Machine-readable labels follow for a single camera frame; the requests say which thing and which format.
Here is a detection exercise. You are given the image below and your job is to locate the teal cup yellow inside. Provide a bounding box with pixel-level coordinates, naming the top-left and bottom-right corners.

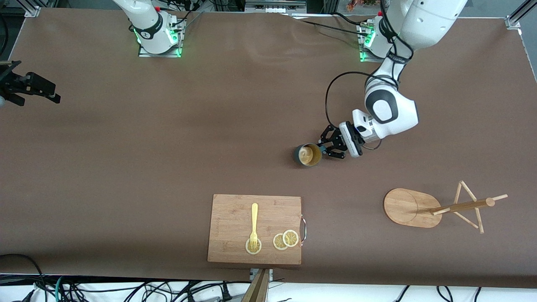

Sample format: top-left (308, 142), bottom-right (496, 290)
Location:
top-left (293, 143), bottom-right (328, 167)

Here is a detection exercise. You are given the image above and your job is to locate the wooden cup rack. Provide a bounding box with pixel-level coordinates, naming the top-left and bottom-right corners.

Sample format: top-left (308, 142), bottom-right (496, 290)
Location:
top-left (384, 180), bottom-right (508, 234)

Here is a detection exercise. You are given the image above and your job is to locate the yellow plastic fork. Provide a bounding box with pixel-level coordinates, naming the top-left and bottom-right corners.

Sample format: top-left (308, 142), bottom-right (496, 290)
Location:
top-left (250, 203), bottom-right (259, 250)

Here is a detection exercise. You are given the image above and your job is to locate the bamboo cutting board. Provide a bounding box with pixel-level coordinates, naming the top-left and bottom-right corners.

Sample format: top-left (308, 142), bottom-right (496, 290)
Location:
top-left (207, 193), bottom-right (307, 266)

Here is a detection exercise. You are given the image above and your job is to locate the white power strip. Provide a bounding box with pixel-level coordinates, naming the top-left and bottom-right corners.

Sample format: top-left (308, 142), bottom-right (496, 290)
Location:
top-left (245, 0), bottom-right (307, 13)

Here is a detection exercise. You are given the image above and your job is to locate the brown table cover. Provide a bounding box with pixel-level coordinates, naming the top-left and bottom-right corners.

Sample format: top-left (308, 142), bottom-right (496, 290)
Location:
top-left (0, 8), bottom-right (537, 290)

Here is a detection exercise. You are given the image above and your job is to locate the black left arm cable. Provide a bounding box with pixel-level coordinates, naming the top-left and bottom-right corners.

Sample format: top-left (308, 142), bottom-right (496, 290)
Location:
top-left (325, 70), bottom-right (397, 151)

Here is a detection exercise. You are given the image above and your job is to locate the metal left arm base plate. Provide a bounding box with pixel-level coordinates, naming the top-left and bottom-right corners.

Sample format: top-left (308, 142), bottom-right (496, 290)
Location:
top-left (358, 21), bottom-right (404, 63)

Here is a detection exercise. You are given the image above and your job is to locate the long black cable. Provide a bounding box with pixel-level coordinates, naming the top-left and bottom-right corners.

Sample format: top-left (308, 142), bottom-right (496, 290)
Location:
top-left (289, 13), bottom-right (372, 38)

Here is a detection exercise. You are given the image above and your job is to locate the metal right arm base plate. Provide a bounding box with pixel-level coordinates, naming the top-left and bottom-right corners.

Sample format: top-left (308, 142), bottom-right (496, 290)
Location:
top-left (138, 19), bottom-right (184, 58)

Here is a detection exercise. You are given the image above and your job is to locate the metal bracket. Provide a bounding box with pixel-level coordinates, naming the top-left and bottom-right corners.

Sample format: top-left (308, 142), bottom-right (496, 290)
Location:
top-left (250, 268), bottom-right (274, 282)

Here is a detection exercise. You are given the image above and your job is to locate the wooden post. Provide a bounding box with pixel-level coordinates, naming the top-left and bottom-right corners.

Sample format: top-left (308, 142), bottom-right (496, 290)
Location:
top-left (241, 268), bottom-right (270, 302)

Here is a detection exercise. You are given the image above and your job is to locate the black looped cable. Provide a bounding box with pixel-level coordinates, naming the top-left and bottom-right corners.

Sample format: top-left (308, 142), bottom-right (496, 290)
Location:
top-left (0, 254), bottom-right (47, 302)

